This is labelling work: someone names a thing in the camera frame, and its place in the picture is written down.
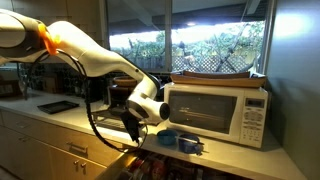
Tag assorted drawer contents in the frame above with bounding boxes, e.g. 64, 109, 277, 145
122, 153, 243, 180

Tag dark blue bowl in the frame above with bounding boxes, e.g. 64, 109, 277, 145
177, 133, 203, 155

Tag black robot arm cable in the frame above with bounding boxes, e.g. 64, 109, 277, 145
27, 49, 150, 154

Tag metal cabinet door handles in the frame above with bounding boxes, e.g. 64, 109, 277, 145
72, 159, 88, 170

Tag glass toaster oven door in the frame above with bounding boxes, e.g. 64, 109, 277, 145
91, 108, 129, 133

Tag window frame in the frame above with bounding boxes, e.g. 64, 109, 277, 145
98, 0, 278, 76

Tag white utensil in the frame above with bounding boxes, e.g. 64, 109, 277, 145
175, 135, 205, 146

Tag metal drawer handle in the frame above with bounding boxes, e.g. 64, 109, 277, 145
65, 141, 90, 155

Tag light wooden tray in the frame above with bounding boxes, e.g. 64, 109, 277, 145
169, 73, 268, 89

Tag dark wooden tray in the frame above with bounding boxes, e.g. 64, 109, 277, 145
182, 69, 252, 80

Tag brown knife block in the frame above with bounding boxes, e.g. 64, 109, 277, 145
42, 74, 65, 95

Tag white microwave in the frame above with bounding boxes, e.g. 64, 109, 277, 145
162, 82, 270, 150

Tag wooden kitchen drawer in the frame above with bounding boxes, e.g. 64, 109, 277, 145
95, 150, 249, 180

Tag black baking tray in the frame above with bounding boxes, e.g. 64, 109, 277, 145
36, 100, 81, 115

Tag silver toaster oven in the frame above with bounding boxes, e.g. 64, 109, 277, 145
106, 83, 135, 113

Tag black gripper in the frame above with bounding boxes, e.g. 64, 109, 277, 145
119, 110, 142, 145

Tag round wooden bowl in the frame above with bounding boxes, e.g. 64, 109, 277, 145
112, 76, 139, 89

